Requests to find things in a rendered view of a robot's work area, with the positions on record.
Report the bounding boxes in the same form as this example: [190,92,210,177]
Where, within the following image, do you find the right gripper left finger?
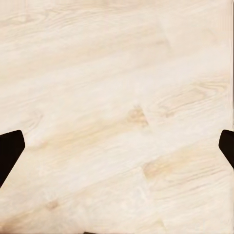
[0,130,25,188]

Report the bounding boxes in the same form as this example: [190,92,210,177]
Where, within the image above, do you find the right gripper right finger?
[218,130,234,169]

